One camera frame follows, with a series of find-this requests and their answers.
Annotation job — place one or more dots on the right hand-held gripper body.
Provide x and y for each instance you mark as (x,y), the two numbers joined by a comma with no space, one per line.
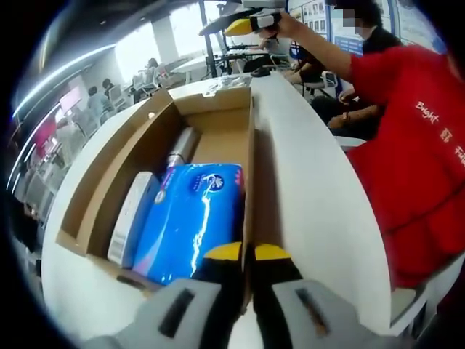
(265,3)

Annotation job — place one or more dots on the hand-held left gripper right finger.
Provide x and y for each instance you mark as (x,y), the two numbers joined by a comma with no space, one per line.
(276,291)

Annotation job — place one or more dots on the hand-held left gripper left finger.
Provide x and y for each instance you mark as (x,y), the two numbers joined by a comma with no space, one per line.
(218,291)

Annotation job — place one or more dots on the blue soft tissue pack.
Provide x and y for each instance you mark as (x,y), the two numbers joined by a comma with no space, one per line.
(181,225)

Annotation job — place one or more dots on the brown cardboard shoe box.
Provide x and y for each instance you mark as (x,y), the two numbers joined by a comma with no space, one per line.
(218,145)

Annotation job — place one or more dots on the person's right hand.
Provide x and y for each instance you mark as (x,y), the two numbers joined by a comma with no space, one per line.
(285,29)

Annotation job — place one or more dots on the black stand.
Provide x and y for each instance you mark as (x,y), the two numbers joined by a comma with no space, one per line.
(209,58)

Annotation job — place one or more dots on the black computer mouse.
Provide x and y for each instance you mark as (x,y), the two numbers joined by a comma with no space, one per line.
(260,72)

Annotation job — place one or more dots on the white office chair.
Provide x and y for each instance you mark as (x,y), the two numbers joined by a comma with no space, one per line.
(331,81)

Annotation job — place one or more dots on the white printed carton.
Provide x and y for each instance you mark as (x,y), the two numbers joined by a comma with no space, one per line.
(132,218)

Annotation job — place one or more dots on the silver cylinder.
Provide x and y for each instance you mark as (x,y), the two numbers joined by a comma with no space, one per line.
(183,147)

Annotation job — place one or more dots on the ceiling light strip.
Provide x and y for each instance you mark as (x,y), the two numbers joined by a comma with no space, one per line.
(61,78)

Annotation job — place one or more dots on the person in red shirt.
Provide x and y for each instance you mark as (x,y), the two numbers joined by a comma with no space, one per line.
(410,145)

